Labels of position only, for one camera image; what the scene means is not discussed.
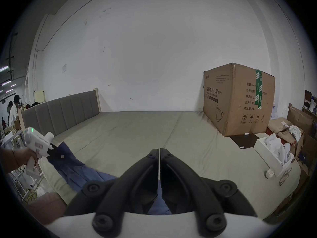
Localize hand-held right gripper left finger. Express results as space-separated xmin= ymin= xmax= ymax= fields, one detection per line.
xmin=63 ymin=148 xmax=159 ymax=238

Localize large brown cardboard carton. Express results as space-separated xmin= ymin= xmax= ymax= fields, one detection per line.
xmin=203 ymin=63 xmax=276 ymax=137

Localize group of people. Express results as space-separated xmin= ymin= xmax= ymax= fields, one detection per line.
xmin=0 ymin=95 xmax=23 ymax=133

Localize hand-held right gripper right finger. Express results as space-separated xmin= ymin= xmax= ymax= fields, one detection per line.
xmin=160 ymin=148 xmax=258 ymax=237

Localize thin-rimmed eyeglasses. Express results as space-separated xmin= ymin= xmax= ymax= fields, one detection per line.
xmin=278 ymin=167 xmax=294 ymax=186

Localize person's left hand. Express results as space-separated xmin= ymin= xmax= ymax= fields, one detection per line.
xmin=12 ymin=148 xmax=38 ymax=168

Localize person's left forearm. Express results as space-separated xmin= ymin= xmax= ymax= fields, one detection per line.
xmin=0 ymin=146 xmax=16 ymax=176

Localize dark blue shirt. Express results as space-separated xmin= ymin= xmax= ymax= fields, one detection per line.
xmin=47 ymin=141 xmax=174 ymax=216

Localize white metal rack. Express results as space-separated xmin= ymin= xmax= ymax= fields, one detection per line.
xmin=0 ymin=127 xmax=45 ymax=203

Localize stack of brown cartons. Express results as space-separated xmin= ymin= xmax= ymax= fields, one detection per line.
xmin=287 ymin=89 xmax=317 ymax=173

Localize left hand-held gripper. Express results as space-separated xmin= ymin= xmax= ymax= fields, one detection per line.
xmin=24 ymin=126 xmax=65 ymax=177

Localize white box with white parts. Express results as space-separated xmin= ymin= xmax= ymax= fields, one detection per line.
xmin=254 ymin=132 xmax=296 ymax=178

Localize bed with beige sheet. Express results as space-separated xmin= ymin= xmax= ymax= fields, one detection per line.
xmin=37 ymin=111 xmax=301 ymax=221

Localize grey padded headboard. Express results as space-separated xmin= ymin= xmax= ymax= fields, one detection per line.
xmin=21 ymin=88 xmax=101 ymax=137

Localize person's legs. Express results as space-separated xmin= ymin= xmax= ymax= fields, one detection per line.
xmin=25 ymin=192 xmax=68 ymax=225

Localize open carton with white cloth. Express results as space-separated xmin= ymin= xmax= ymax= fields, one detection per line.
xmin=268 ymin=117 xmax=305 ymax=157

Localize black flat board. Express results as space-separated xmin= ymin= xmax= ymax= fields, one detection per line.
xmin=229 ymin=132 xmax=269 ymax=150

